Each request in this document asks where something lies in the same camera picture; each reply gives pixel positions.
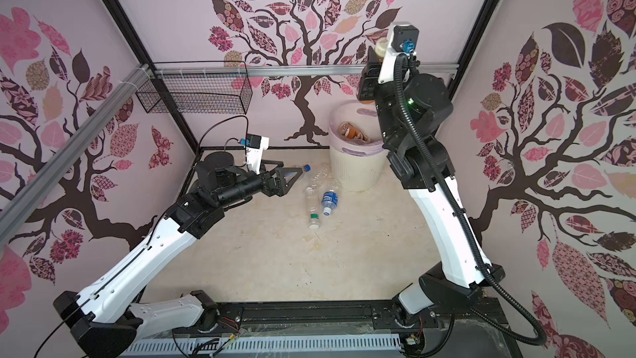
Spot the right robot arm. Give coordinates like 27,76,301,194
357,63,489,316

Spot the blue-label clear water bottle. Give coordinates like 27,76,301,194
321,188,340,216

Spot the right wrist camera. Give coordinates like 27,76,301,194
378,22,420,85

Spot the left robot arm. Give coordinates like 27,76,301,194
54,152,311,357

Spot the black wire basket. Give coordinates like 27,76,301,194
136,60,253,115

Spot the white slotted cable duct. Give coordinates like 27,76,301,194
122,334,401,357

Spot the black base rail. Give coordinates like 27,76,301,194
140,300,522,357

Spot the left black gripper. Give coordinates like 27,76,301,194
216,159,301,207

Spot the white bin with purple liner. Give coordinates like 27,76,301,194
328,100,388,192

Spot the back aluminium rail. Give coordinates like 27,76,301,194
151,62,459,79

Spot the green-label clear white-cap bottle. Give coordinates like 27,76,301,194
305,187,321,230

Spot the aluminium rail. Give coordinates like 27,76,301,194
151,62,459,79
1,64,152,246

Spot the left aluminium rail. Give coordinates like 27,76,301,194
1,64,152,246

